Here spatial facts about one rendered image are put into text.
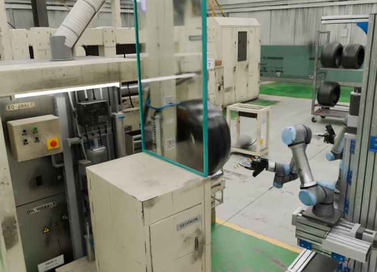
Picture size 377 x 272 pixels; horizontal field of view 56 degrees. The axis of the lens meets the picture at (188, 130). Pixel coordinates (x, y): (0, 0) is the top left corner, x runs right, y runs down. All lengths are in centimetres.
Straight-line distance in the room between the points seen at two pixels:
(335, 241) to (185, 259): 112
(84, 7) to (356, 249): 222
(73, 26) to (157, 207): 124
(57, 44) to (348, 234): 218
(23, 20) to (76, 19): 975
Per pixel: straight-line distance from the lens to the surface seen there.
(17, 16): 1199
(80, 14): 233
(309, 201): 247
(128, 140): 277
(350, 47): 784
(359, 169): 265
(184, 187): 165
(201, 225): 181
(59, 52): 228
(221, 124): 247
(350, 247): 255
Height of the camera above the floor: 194
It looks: 15 degrees down
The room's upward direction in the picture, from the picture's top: 1 degrees counter-clockwise
